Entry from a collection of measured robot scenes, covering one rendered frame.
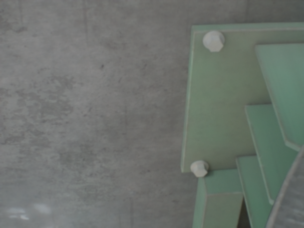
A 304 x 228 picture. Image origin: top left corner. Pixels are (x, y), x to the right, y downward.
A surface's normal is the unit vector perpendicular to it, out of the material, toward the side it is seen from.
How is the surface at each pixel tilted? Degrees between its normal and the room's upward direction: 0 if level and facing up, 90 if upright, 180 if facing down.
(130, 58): 0
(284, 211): 94
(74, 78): 0
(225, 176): 90
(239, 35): 0
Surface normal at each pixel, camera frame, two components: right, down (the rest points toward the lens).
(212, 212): 0.11, 0.71
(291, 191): 0.04, -0.76
